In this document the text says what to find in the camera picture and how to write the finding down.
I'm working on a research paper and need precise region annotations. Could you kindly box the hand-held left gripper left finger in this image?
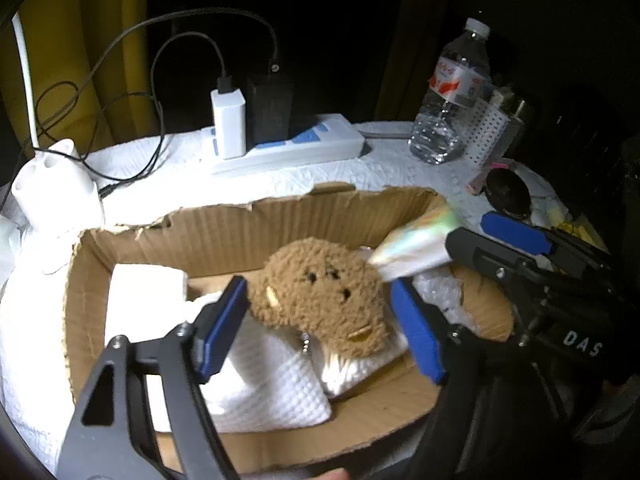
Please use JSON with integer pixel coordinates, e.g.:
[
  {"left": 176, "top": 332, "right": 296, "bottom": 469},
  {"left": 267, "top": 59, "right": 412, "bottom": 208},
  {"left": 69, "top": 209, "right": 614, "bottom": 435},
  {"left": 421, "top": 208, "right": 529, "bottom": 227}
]
[{"left": 56, "top": 275, "right": 249, "bottom": 480}]

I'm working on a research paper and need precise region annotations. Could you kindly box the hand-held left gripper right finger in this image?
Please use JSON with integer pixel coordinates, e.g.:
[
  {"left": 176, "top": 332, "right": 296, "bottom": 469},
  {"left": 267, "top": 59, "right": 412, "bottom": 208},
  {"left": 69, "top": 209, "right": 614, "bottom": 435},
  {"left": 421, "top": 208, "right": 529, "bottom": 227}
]
[{"left": 390, "top": 276, "right": 566, "bottom": 480}]

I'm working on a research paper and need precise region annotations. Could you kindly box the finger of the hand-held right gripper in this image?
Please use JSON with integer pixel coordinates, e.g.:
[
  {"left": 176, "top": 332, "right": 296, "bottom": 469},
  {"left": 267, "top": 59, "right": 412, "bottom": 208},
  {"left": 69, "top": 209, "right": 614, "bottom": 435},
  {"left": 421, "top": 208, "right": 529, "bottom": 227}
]
[
  {"left": 481, "top": 211, "right": 613, "bottom": 273},
  {"left": 444, "top": 227, "right": 548, "bottom": 293}
]

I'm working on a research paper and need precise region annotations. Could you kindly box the colourful printed packet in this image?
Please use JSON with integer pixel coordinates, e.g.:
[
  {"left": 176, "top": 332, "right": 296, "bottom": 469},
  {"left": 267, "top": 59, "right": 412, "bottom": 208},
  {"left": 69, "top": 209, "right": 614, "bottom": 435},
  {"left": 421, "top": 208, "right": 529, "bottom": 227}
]
[{"left": 369, "top": 207, "right": 463, "bottom": 281}]

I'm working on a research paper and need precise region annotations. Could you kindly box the white waffle cloth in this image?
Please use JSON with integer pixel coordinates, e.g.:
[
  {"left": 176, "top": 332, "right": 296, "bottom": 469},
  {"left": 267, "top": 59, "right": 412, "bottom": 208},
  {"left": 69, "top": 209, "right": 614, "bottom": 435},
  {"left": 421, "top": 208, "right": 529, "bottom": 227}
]
[{"left": 145, "top": 292, "right": 333, "bottom": 433}]

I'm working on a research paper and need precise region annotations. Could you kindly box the cardboard box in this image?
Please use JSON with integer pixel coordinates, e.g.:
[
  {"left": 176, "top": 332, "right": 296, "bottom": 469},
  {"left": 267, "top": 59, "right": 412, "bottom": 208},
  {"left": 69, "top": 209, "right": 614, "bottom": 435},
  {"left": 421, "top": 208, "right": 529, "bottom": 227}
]
[{"left": 62, "top": 182, "right": 516, "bottom": 476}]

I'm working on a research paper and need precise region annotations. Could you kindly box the white tissue stack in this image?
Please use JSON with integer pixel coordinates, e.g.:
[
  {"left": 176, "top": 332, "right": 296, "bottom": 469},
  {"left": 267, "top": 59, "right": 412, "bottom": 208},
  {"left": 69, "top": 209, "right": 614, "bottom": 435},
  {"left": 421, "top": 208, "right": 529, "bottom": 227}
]
[{"left": 104, "top": 262, "right": 188, "bottom": 341}]

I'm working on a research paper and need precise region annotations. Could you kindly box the brown plush toy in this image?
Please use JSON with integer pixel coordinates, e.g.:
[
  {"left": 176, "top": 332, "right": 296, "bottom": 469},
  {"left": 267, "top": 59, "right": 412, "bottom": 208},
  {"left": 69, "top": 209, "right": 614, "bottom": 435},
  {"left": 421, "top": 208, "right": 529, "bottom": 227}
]
[{"left": 248, "top": 239, "right": 393, "bottom": 360}]

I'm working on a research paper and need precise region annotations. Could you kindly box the black round object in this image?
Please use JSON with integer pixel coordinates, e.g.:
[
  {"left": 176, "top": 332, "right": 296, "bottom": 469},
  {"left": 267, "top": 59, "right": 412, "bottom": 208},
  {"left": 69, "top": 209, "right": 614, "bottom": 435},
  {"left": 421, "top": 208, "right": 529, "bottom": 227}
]
[{"left": 485, "top": 167, "right": 533, "bottom": 220}]

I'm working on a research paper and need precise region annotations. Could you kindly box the white perforated holder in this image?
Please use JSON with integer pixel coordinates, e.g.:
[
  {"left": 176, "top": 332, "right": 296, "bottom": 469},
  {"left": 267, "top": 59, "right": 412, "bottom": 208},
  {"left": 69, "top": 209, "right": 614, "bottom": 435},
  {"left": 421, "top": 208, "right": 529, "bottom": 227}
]
[{"left": 465, "top": 87, "right": 533, "bottom": 168}]

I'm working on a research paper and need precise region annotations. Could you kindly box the clear water bottle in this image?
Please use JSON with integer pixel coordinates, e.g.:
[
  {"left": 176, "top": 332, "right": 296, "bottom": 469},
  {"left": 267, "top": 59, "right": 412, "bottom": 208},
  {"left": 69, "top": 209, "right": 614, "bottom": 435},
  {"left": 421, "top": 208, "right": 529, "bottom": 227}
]
[{"left": 409, "top": 17, "right": 490, "bottom": 165}]

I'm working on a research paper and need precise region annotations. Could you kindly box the white power strip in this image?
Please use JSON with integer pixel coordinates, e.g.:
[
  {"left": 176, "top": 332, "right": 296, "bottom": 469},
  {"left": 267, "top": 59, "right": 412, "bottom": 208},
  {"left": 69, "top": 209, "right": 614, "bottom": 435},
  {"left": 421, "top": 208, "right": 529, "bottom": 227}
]
[{"left": 202, "top": 114, "right": 366, "bottom": 176}]

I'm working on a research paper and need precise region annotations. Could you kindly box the white charger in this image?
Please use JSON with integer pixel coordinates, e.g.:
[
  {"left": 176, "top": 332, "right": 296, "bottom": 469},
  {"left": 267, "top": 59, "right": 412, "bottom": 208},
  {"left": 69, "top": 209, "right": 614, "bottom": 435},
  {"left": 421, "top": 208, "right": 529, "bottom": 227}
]
[{"left": 210, "top": 89, "right": 248, "bottom": 160}]

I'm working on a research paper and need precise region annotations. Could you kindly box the white desk lamp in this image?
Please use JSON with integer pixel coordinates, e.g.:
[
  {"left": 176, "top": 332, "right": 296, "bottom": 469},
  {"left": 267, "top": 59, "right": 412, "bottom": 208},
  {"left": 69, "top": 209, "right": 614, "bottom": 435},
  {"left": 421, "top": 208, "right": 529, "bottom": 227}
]
[{"left": 10, "top": 10, "right": 106, "bottom": 276}]

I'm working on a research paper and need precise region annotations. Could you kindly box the black power adapter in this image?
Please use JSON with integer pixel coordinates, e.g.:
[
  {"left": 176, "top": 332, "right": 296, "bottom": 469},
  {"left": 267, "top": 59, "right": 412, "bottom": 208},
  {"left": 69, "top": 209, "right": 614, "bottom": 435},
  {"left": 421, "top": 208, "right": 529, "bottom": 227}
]
[{"left": 246, "top": 72, "right": 295, "bottom": 146}]

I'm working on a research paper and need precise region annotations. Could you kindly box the yellow curtain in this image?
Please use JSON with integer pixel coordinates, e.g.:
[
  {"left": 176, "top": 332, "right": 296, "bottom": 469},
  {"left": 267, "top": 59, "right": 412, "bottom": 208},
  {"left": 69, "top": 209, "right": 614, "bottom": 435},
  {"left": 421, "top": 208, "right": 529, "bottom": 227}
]
[{"left": 0, "top": 0, "right": 156, "bottom": 151}]

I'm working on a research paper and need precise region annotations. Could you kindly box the black charger cable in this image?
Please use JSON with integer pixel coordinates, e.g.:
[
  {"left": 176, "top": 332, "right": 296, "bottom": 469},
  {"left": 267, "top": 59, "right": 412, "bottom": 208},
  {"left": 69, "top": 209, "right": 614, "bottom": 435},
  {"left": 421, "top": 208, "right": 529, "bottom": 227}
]
[{"left": 82, "top": 31, "right": 235, "bottom": 198}]

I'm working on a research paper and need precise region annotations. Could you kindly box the long black cable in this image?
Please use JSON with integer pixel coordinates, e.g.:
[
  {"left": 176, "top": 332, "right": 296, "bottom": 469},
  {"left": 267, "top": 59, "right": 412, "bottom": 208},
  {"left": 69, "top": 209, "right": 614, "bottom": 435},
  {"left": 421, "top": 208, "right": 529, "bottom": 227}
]
[{"left": 34, "top": 7, "right": 281, "bottom": 161}]

